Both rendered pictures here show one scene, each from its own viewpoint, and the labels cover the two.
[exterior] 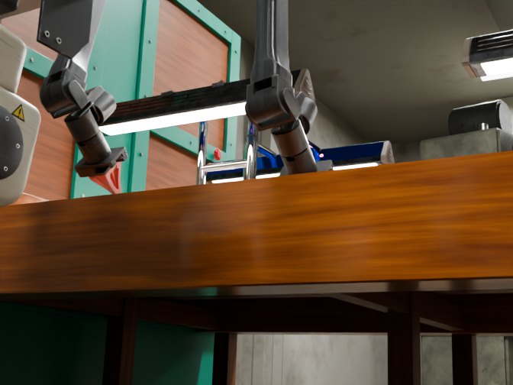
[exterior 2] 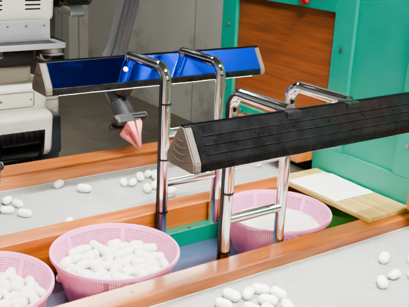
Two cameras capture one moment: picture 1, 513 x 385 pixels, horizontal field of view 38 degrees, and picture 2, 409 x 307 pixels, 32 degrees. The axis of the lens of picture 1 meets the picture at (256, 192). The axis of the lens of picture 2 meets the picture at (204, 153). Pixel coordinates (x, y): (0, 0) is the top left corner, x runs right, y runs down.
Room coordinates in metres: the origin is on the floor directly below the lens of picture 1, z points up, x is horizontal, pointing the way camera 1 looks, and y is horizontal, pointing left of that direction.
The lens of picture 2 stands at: (2.50, -1.34, 1.41)
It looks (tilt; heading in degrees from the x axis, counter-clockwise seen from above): 18 degrees down; 114
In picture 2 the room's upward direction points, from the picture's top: 3 degrees clockwise
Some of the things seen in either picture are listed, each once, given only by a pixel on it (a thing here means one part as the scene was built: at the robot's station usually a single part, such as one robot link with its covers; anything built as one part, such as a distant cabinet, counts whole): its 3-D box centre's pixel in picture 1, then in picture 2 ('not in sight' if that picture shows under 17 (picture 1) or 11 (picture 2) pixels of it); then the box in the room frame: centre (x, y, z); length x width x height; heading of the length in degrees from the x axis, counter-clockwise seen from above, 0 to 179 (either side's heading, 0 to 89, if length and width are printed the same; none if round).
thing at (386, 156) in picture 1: (293, 163); (320, 123); (2.18, -0.11, 1.08); 0.62 x 0.08 x 0.07; 61
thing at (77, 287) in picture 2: not in sight; (115, 270); (1.80, -0.21, 0.72); 0.27 x 0.27 x 0.10
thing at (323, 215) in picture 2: not in sight; (274, 226); (2.02, 0.18, 0.72); 0.27 x 0.27 x 0.10
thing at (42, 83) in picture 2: (191, 102); (158, 67); (1.69, 0.16, 1.08); 0.62 x 0.08 x 0.07; 61
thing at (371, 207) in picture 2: not in sight; (339, 192); (2.12, 0.37, 0.77); 0.33 x 0.15 x 0.01; 151
